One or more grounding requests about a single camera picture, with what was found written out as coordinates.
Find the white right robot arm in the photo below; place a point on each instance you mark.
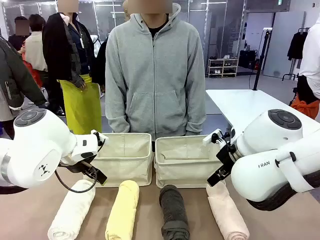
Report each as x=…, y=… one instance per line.
x=262, y=145

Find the person in black jacket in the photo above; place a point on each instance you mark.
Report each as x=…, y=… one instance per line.
x=65, y=50

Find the person in beige jacket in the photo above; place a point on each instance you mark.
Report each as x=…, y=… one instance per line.
x=36, y=52

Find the person in white top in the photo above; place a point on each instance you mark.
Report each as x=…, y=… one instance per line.
x=311, y=57

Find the person's right forearm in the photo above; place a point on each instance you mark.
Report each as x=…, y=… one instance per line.
x=116, y=107

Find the cream fabric basket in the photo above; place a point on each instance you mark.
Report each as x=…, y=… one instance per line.
x=125, y=165
x=185, y=170

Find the person's left forearm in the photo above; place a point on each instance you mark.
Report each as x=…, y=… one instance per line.
x=196, y=107

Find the pink towel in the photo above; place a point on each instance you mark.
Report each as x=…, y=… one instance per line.
x=227, y=215

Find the black hanging garment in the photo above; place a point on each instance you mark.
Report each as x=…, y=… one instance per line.
x=296, y=46

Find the black clothes rack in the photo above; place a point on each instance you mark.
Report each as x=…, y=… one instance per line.
x=290, y=73

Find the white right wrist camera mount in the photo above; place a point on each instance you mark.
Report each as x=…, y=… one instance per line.
x=210, y=137

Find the black tripod stand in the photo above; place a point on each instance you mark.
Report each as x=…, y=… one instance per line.
x=261, y=57

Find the person in grey hoodie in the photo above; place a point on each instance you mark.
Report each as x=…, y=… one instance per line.
x=155, y=75

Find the dark grey towel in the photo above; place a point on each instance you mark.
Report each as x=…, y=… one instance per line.
x=173, y=210

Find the white table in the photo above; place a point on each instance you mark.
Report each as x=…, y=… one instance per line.
x=240, y=105

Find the white towel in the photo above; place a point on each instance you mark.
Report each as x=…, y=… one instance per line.
x=72, y=210

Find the person in dark green jacket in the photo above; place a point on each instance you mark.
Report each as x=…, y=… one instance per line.
x=15, y=80

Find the yellow towel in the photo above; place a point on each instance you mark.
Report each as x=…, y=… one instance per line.
x=123, y=210

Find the bald person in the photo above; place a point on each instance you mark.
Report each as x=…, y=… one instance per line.
x=125, y=6

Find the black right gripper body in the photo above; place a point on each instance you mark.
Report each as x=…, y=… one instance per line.
x=226, y=156

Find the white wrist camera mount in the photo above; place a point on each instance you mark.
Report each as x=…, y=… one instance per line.
x=96, y=134
x=210, y=137

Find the wooden shoe rack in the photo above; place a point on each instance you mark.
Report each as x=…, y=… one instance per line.
x=222, y=67

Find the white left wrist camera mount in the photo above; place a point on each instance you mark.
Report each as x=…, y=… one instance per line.
x=96, y=134

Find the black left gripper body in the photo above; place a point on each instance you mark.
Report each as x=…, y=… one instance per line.
x=80, y=167

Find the person in dark top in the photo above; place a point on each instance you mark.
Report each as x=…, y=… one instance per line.
x=17, y=38

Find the black suitcase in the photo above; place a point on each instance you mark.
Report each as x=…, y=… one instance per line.
x=247, y=58

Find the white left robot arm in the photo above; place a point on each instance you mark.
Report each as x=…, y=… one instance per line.
x=37, y=150

